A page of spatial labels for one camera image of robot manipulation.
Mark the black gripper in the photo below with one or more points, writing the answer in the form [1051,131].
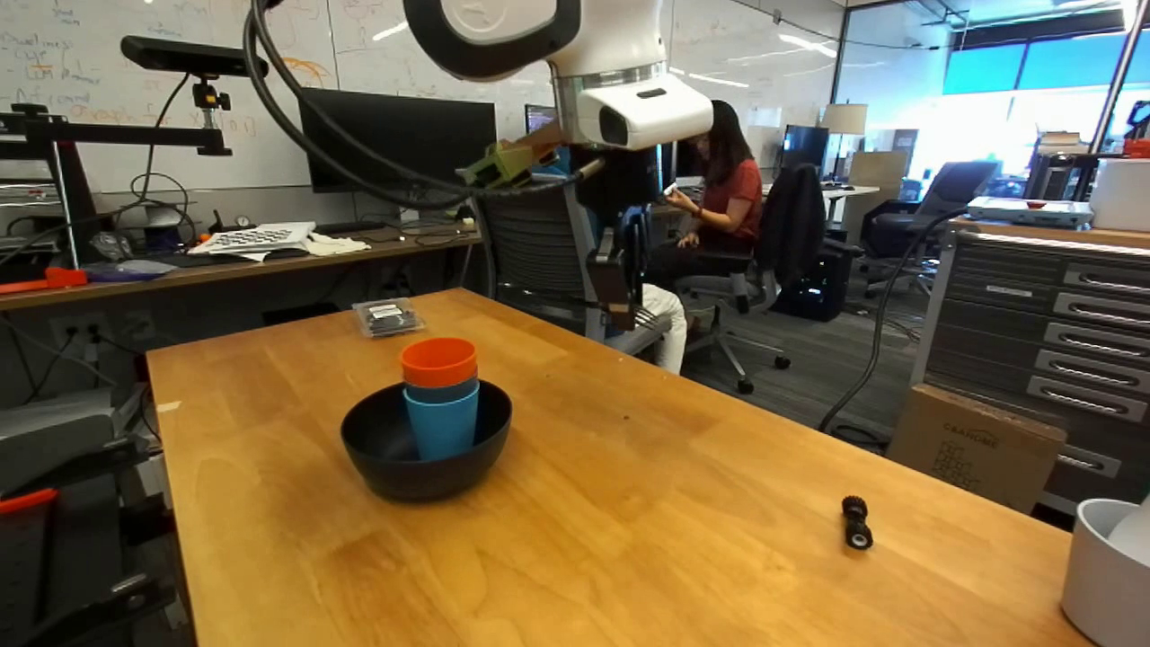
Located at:
[616,186]

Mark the orange plastic cup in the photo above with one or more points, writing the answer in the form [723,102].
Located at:
[440,360]

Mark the dark teal green cup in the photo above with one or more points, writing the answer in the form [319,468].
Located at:
[440,391]

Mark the light blue plastic cup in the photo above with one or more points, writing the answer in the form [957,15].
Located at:
[440,426]

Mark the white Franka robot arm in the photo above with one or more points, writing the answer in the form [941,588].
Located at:
[623,47]

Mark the black bowl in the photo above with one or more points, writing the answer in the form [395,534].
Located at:
[379,451]

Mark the person in blue hoodie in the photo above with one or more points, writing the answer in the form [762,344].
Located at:
[664,327]

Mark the grey mesh office chair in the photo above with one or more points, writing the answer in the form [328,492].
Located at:
[533,256]

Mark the person in red shirt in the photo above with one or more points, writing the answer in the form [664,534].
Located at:
[732,200]

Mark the black office chair with jacket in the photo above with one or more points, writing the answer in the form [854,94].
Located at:
[792,227]

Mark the large black monitor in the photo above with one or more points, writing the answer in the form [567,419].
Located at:
[409,126]

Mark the white lamp shade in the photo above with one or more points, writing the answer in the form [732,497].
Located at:
[845,122]

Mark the dark blue office chair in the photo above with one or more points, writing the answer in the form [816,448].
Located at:
[947,194]

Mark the small black clip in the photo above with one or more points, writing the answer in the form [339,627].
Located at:
[855,527]

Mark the stack of white papers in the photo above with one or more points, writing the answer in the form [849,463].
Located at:
[271,240]

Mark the cardboard box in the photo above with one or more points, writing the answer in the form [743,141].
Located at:
[972,443]

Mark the grey drawer tool cabinet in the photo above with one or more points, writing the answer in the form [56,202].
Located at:
[1017,327]

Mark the long wooden workbench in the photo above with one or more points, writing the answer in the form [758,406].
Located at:
[181,279]

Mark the black device on cabinet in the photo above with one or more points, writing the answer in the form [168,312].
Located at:
[1053,173]

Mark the white box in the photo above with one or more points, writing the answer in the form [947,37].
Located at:
[1119,200]

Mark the white cylindrical container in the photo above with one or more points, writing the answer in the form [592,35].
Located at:
[1100,588]

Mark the red tool on bench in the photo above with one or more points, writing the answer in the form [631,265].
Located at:
[49,279]

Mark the grey storage bin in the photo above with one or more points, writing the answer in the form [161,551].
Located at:
[56,436]

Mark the yellow-green wrist camera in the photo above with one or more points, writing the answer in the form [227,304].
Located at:
[514,160]

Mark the black camera on stand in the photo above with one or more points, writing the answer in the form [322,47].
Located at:
[181,57]

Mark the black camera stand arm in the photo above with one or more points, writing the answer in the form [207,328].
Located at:
[120,135]

